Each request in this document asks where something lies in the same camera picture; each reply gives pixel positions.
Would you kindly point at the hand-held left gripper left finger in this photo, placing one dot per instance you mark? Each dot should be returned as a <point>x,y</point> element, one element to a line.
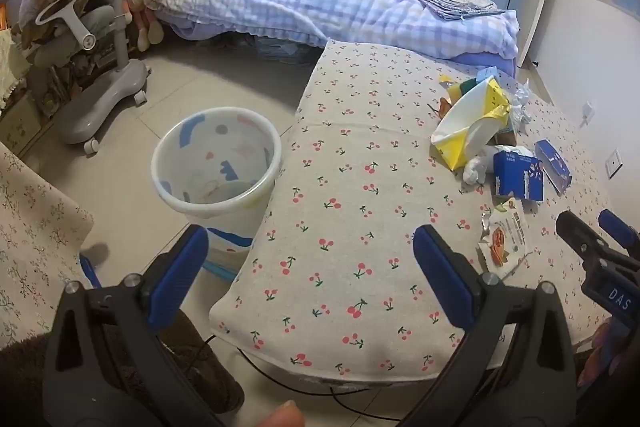
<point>180,267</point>

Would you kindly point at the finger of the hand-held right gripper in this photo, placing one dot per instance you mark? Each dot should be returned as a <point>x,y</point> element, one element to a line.
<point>575,232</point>
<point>617,227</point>

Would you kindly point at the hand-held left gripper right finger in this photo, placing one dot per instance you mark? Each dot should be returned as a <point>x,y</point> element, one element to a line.
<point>442,277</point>

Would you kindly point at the white orange snack wrapper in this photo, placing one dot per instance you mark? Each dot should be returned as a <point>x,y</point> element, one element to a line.
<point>505,237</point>

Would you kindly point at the white patterned plastic bin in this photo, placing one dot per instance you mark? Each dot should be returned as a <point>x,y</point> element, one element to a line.
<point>220,207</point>

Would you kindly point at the dark blue carton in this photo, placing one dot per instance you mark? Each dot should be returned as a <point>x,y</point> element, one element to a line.
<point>517,177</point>
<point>552,162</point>

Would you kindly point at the yellow and white bag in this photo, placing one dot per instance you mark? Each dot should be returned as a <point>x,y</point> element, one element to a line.
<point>470,127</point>

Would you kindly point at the green and yellow sponge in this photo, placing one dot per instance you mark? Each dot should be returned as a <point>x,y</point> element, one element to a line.
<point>469,87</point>

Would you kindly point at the person's right hand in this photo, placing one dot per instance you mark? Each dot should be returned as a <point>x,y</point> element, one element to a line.
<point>595,357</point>

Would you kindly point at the person's left hand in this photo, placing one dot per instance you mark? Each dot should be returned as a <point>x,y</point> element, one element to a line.
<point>285,416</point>

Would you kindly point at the brown fuzzy slipper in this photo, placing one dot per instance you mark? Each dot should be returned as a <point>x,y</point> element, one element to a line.
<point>210,367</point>

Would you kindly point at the white bottle with green print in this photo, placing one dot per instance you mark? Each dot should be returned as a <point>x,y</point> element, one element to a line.
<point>475,169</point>

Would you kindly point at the cherry print tablecloth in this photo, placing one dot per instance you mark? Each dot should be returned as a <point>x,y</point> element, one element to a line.
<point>350,207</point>

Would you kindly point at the brown paper packet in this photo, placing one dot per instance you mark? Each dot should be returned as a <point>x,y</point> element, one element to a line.
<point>507,137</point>

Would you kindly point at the clear crumpled plastic wrap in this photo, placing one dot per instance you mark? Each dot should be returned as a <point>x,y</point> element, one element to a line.
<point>520,99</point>

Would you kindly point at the beige floral cloth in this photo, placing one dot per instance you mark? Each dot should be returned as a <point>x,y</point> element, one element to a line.
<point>35,232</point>

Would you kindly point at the orange plastic packet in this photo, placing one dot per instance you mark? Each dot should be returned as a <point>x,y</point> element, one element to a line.
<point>444,108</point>

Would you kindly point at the yellow snack wrapper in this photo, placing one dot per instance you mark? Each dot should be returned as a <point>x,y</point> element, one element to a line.
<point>452,93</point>

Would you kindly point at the grey adjustable chair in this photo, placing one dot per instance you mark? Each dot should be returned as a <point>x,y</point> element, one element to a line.
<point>110,92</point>

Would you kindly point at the purple bed sheet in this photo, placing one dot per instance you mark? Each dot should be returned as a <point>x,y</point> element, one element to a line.
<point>485,64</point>

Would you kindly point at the cardboard box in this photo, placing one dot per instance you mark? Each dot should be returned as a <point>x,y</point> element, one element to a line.
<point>20,127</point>

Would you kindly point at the folded striped cloth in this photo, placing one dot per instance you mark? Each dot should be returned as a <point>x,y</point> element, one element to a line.
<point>450,4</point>

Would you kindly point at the beige lace cloth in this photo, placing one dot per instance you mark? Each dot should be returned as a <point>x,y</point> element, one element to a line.
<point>12,62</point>

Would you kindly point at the white wall switch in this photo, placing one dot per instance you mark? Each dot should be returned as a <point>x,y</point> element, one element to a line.
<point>614,163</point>

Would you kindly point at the white wall socket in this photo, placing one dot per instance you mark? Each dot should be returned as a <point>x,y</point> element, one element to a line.
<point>587,113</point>

